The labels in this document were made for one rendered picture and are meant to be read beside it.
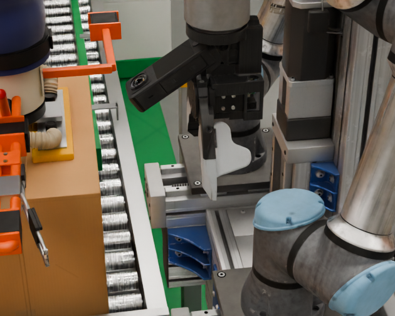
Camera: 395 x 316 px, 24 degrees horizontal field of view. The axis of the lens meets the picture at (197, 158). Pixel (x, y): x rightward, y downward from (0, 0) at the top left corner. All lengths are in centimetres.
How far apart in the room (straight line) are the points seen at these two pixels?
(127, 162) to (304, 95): 125
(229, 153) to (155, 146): 295
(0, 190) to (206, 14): 96
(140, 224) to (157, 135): 155
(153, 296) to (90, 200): 36
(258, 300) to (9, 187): 59
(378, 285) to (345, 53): 42
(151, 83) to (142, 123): 314
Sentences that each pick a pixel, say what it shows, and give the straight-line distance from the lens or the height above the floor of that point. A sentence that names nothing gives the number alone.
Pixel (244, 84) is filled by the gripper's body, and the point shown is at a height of 166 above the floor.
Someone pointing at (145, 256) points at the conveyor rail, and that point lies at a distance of 247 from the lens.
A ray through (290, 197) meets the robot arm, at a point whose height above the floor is 126.
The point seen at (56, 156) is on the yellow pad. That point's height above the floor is 97.
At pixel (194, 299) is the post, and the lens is 302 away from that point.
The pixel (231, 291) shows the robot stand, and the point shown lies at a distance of 169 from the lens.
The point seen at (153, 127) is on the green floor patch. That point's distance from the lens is 416.
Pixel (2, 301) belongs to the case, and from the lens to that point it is 230.
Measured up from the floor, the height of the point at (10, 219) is 110.
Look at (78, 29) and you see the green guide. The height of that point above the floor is 64.
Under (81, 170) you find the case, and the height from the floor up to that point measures 95.
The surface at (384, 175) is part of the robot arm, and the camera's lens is 140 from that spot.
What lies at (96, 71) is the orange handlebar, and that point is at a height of 108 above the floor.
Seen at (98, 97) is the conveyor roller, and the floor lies 55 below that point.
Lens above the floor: 216
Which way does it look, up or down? 33 degrees down
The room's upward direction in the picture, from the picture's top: straight up
